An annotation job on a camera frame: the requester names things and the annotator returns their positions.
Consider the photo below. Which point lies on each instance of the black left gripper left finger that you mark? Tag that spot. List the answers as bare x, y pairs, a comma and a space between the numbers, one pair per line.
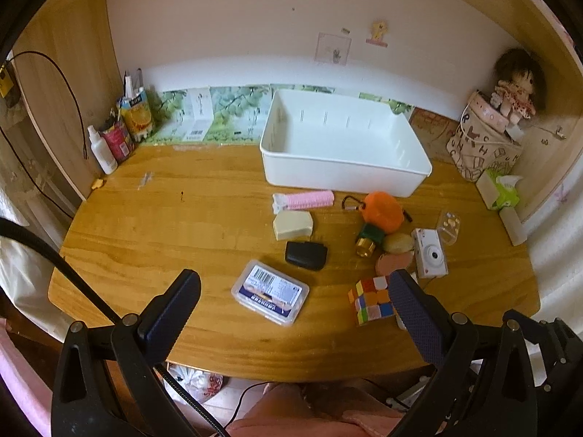
84, 400

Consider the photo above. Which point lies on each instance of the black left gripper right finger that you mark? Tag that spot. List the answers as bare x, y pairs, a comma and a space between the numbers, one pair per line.
483, 384

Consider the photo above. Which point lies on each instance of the white children's digital camera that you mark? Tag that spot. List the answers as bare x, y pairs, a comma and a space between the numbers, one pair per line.
430, 258

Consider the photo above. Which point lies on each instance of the colourful rubik's cube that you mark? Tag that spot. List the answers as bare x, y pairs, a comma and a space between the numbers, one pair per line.
370, 300

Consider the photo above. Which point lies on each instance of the clear phone case with stickers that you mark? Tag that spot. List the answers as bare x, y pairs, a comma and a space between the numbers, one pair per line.
448, 227

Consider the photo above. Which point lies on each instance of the orange round pouch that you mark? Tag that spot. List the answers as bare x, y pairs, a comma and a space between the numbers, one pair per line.
379, 209

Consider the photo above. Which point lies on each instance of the black small case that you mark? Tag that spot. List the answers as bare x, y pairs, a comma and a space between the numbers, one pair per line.
307, 255

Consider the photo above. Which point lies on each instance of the cream folding mirror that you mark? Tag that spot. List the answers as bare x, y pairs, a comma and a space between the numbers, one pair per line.
291, 224

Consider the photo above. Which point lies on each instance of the pink hair roller clip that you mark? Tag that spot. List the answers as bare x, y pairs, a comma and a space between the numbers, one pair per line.
302, 200

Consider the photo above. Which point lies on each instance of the white box by tissues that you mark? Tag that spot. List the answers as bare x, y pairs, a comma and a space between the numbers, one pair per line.
513, 225

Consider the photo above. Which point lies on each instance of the pink clothed lap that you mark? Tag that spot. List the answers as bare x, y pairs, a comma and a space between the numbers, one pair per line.
316, 410

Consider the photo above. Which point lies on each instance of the green tissue pack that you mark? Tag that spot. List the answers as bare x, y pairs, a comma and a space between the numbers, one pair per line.
498, 191

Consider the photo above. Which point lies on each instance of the white spray bottle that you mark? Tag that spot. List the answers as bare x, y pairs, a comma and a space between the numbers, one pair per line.
102, 151

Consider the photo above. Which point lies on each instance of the red pen cup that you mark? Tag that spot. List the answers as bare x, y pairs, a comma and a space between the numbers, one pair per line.
117, 136

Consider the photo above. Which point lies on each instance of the orange juice carton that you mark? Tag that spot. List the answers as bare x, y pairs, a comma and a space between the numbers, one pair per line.
134, 107

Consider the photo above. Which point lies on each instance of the white plastic storage bin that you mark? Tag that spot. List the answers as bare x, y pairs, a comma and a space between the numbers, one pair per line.
325, 141

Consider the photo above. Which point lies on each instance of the green leaf pattern poster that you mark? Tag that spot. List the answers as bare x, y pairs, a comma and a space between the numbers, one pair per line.
216, 115

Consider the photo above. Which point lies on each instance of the brown-haired rag doll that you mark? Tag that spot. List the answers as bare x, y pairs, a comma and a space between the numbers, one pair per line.
521, 88

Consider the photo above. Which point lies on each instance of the beige patterned drawstring bag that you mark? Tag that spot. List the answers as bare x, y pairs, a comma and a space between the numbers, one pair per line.
480, 141

